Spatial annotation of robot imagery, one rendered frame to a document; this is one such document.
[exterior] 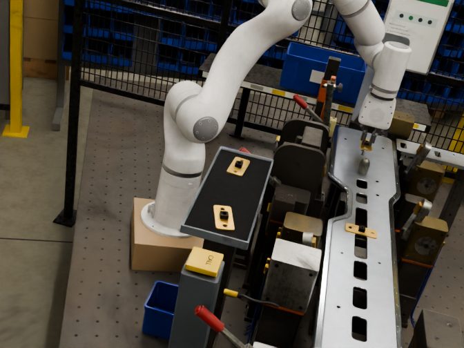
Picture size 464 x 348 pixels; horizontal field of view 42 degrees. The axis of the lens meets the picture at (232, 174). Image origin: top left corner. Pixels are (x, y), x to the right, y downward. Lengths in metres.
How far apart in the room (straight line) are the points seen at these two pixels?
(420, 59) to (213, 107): 1.13
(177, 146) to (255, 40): 0.37
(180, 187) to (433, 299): 0.87
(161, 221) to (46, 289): 1.07
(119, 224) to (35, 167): 1.68
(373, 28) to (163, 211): 0.80
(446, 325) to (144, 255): 0.84
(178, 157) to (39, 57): 3.08
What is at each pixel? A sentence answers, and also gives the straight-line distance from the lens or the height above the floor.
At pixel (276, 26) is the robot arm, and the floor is 1.43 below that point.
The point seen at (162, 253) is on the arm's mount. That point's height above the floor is 0.76.
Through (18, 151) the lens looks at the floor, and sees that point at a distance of 3.76.
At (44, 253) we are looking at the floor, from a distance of 2.97.
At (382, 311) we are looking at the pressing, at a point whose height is 1.00.
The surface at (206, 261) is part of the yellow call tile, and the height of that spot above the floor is 1.16.
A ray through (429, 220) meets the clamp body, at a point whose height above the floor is 1.04.
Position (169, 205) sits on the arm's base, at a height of 0.88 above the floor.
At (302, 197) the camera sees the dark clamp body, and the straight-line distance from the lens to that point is 1.55.
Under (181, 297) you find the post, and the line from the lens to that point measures 1.16.
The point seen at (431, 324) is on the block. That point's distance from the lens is 1.39.
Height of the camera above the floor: 1.86
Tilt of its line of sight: 30 degrees down
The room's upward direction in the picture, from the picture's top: 12 degrees clockwise
